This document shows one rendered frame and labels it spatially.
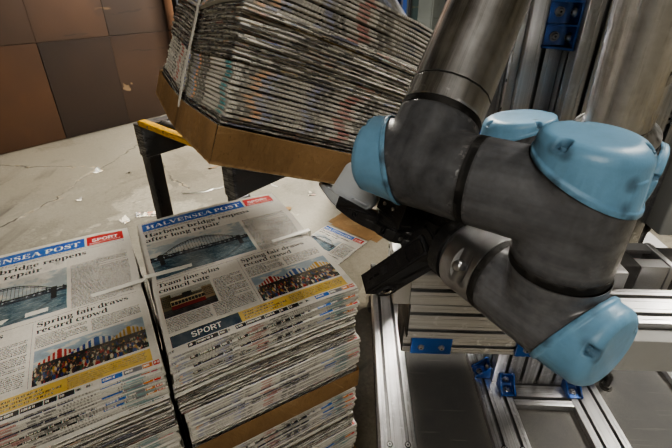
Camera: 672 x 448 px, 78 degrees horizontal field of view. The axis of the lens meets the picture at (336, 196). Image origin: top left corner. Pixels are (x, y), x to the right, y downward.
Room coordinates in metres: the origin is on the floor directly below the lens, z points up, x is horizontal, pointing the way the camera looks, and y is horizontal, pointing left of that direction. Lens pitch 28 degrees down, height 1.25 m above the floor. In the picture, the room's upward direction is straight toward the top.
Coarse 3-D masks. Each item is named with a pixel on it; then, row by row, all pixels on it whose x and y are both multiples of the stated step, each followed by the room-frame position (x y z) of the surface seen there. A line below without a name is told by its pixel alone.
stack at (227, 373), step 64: (0, 256) 0.58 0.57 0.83; (64, 256) 0.58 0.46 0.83; (128, 256) 0.58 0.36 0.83; (192, 256) 0.58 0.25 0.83; (256, 256) 0.58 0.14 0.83; (320, 256) 0.58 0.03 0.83; (0, 320) 0.43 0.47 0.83; (64, 320) 0.43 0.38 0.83; (128, 320) 0.43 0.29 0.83; (192, 320) 0.43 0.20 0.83; (256, 320) 0.43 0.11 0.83; (320, 320) 0.47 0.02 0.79; (0, 384) 0.32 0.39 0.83; (64, 384) 0.33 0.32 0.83; (128, 384) 0.34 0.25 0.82; (192, 384) 0.37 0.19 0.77; (256, 384) 0.41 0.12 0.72; (320, 384) 0.46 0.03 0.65
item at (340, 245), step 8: (320, 232) 1.93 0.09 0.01; (328, 232) 1.93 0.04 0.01; (336, 232) 1.93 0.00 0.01; (344, 232) 1.93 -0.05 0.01; (320, 240) 1.86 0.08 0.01; (328, 240) 1.86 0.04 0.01; (336, 240) 1.85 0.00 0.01; (344, 240) 1.85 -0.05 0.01; (352, 240) 1.85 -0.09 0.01; (360, 240) 1.85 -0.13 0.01; (328, 248) 1.78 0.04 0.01; (336, 248) 1.78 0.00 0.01; (344, 248) 1.78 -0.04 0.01; (352, 248) 1.78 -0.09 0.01; (336, 256) 1.71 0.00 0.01; (344, 256) 1.71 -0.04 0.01
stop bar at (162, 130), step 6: (138, 120) 1.38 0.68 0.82; (144, 120) 1.38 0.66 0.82; (144, 126) 1.34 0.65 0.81; (150, 126) 1.32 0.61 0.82; (156, 126) 1.31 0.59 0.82; (162, 126) 1.31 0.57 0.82; (156, 132) 1.30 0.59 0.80; (162, 132) 1.27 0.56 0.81; (168, 132) 1.25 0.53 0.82; (174, 132) 1.25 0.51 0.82; (174, 138) 1.23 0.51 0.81; (180, 138) 1.21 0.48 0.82; (186, 144) 1.19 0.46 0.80
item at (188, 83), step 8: (200, 8) 0.60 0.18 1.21; (200, 16) 0.60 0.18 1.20; (192, 24) 0.63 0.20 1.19; (200, 24) 0.59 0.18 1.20; (192, 40) 0.61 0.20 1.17; (192, 48) 0.60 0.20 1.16; (192, 56) 0.60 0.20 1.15; (192, 64) 0.59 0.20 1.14; (192, 72) 0.58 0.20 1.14; (184, 80) 0.61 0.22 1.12; (192, 80) 0.57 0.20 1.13; (184, 88) 0.60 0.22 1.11; (184, 96) 0.58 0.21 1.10
